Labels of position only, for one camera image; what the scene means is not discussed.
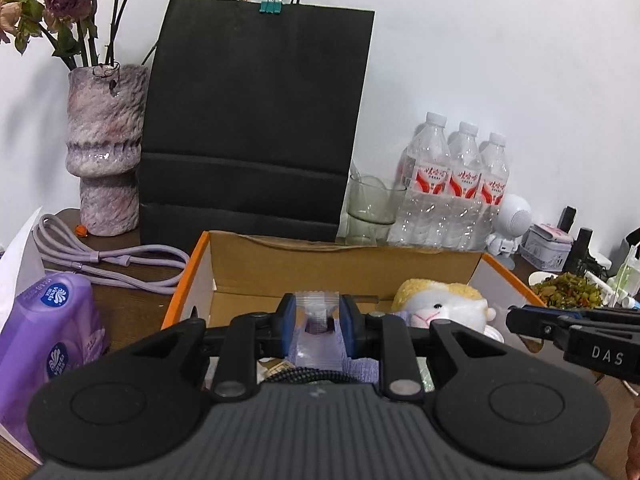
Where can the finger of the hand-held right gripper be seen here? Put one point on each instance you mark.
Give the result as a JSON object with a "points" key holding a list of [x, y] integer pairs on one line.
{"points": [[540, 324]]}

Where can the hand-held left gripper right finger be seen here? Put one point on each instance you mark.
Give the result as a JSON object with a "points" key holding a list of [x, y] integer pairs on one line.
{"points": [[350, 330]]}

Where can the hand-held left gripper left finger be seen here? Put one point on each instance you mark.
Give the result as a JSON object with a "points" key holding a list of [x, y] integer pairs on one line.
{"points": [[287, 325]]}

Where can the clear plastic packet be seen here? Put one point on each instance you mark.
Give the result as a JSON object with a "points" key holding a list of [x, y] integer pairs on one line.
{"points": [[317, 310]]}

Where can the purple knitted cloth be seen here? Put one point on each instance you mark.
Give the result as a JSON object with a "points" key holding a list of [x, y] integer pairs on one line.
{"points": [[360, 370]]}

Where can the orange cardboard box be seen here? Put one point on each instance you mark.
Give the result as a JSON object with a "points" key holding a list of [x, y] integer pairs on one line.
{"points": [[340, 270]]}

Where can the white plate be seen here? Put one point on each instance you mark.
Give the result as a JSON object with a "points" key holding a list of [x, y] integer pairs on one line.
{"points": [[537, 280]]}

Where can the floral tin box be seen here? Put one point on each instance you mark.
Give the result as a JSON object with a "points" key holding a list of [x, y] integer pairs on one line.
{"points": [[545, 250]]}

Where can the small green clear bottle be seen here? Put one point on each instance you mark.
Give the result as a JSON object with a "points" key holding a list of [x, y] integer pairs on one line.
{"points": [[631, 270]]}

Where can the yellow white plush toy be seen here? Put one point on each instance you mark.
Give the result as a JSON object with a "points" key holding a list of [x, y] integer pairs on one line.
{"points": [[440, 305]]}

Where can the white astronaut figure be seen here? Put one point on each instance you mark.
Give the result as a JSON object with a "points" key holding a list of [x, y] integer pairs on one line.
{"points": [[512, 220]]}

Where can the clear glass cup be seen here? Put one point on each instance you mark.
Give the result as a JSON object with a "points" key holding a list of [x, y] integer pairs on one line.
{"points": [[370, 210]]}

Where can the clear water bottle red label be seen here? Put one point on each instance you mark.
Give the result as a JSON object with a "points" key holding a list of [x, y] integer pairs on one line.
{"points": [[425, 180], [492, 195], [465, 190]]}

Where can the black paper bag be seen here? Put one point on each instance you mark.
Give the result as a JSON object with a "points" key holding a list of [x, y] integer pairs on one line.
{"points": [[250, 110]]}

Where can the purple tissue pack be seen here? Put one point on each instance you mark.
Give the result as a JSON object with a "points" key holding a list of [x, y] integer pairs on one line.
{"points": [[50, 335]]}

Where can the purple mottled vase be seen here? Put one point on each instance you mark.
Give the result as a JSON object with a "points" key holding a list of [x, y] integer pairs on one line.
{"points": [[105, 150]]}

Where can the white paper sheet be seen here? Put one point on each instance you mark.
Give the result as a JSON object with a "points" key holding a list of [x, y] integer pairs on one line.
{"points": [[20, 255]]}

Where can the green binder clip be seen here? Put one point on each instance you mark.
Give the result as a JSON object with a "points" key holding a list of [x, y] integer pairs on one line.
{"points": [[270, 6]]}

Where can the dried pink flowers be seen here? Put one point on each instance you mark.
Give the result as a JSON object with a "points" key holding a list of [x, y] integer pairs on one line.
{"points": [[65, 0]]}

